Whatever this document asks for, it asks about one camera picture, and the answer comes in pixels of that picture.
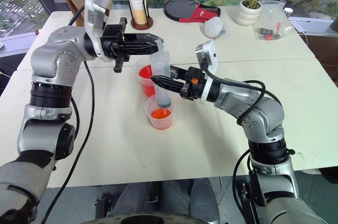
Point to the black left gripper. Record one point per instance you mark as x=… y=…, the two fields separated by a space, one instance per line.
x=113 y=36

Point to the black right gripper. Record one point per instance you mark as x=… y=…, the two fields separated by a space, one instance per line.
x=194 y=89

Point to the large clear plastic syringe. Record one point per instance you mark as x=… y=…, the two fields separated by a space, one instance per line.
x=160 y=63

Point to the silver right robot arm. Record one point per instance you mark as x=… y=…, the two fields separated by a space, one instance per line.
x=264 y=113

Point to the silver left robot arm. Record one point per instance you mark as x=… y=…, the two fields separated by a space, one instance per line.
x=60 y=47

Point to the clear cup with red liquid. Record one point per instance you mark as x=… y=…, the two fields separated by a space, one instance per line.
x=145 y=78

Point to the clear cup with orange-red liquid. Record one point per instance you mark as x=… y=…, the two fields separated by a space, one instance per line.
x=159 y=118

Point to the small white paper cup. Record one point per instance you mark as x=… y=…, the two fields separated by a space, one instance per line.
x=288 y=11

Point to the stack of paper cups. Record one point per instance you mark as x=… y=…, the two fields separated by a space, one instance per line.
x=137 y=10

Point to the black red paddle cover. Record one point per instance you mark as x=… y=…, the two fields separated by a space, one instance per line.
x=182 y=7

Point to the crumpled white plastic bag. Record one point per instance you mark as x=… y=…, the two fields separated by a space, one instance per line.
x=214 y=27

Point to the white ribbed plant pot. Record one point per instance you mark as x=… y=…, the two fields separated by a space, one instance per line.
x=247 y=14

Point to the clear plastic bag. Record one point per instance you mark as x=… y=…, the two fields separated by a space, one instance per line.
x=283 y=26

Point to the grey rounded shape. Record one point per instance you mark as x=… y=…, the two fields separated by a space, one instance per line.
x=204 y=200

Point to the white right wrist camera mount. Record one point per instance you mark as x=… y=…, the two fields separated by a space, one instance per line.
x=210 y=51

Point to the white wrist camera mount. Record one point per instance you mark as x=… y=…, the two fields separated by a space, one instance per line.
x=95 y=10
x=210 y=51

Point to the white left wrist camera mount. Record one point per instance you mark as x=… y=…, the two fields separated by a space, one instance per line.
x=95 y=10

